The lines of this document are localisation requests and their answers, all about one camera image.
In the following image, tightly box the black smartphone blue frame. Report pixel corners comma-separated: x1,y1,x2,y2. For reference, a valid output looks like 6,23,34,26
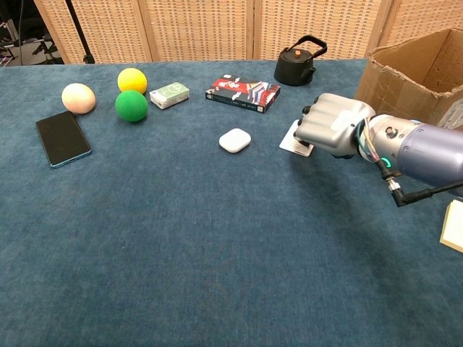
35,110,93,169

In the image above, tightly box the white label card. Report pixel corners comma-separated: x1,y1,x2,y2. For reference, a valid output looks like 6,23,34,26
279,119,315,157

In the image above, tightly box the woven wooden folding screen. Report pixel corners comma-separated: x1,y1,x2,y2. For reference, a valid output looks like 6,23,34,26
33,0,463,65

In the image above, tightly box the white earbuds case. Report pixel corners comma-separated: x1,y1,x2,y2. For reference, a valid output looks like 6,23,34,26
218,127,252,154

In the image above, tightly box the brown cardboard box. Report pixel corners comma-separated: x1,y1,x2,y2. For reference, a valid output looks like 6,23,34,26
354,27,463,128

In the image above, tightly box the black cast iron teapot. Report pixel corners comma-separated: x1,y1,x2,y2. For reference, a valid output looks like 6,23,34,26
273,35,328,87

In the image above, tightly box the black tripod stand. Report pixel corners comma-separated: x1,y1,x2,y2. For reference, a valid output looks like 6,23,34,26
64,0,95,65

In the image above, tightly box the peach foam ball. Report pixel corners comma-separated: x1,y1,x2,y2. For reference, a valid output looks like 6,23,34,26
61,82,97,115

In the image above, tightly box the blue table cloth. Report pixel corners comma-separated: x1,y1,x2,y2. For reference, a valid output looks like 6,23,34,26
0,59,463,347

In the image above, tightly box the green foam ball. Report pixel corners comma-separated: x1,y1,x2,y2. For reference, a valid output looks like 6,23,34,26
114,90,149,123

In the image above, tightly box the dark red-patterned book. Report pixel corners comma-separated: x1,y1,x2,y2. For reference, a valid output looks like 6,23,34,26
205,74,281,114

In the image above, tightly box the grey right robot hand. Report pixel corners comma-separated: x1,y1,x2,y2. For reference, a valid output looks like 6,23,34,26
294,93,377,160

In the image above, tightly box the yellow foam ball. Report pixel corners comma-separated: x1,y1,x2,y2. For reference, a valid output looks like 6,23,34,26
117,67,148,95

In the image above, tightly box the pale yellow sticky note pad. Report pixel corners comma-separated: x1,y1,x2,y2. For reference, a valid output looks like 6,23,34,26
439,199,463,254

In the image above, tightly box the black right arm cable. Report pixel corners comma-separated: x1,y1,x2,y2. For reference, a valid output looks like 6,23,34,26
375,158,463,207

